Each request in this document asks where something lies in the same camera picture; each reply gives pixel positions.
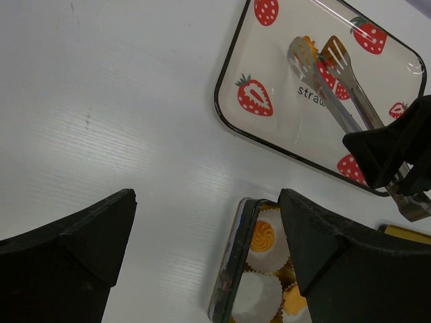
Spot metal tongs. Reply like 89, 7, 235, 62
288, 36, 430, 221

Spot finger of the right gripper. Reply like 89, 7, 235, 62
399, 147, 430, 196
343, 95, 430, 188

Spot gold tin lid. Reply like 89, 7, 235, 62
378, 224, 431, 245

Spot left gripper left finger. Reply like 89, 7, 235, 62
1, 188, 137, 322

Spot paper cup front right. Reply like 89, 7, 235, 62
273, 283, 312, 323

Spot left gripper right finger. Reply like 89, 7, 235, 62
278, 189, 430, 322

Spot square cookie tin base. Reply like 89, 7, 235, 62
208, 198, 298, 323

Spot strawberry pattern tray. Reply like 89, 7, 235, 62
214, 1, 428, 189

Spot paper cup back left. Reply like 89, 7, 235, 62
246, 209, 290, 273

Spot paper cup front left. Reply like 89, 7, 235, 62
231, 272, 282, 323

